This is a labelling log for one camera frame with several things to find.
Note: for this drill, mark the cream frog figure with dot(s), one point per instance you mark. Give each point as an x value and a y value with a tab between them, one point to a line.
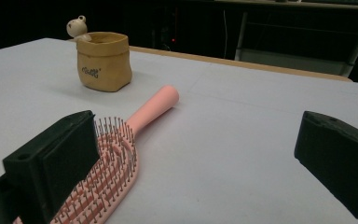
76	28

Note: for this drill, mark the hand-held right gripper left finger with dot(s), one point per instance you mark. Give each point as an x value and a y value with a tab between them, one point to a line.
59	155

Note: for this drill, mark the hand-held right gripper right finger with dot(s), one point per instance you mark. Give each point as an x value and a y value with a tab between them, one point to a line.
338	155

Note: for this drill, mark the desk with white metal frame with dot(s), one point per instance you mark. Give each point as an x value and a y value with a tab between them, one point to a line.
292	62

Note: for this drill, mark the pink hairbrush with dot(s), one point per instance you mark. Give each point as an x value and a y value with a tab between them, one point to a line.
155	109

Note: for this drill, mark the small tan plush toy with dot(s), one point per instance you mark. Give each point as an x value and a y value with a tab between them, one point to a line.
105	68

